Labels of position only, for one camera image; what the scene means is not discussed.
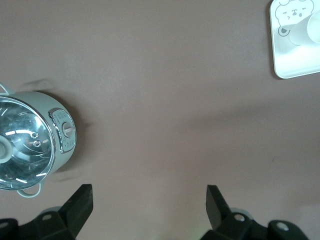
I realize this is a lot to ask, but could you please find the brown table cover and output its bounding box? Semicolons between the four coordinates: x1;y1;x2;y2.
0;0;320;240

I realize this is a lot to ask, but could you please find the glass pot lid with knob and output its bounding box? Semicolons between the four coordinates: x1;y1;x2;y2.
0;96;55;191

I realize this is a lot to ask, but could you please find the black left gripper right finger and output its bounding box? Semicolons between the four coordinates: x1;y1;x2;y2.
199;184;271;240

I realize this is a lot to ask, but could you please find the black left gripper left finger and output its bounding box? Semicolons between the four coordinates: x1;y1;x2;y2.
17;184;94;240

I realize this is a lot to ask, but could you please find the pale green electric cooking pot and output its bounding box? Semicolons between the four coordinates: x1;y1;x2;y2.
0;82;77;200

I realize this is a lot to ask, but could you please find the white plastic cup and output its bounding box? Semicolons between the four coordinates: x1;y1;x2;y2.
289;9;320;47

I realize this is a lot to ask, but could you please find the cream tray with bear print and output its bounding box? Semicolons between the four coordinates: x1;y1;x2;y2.
269;0;320;80

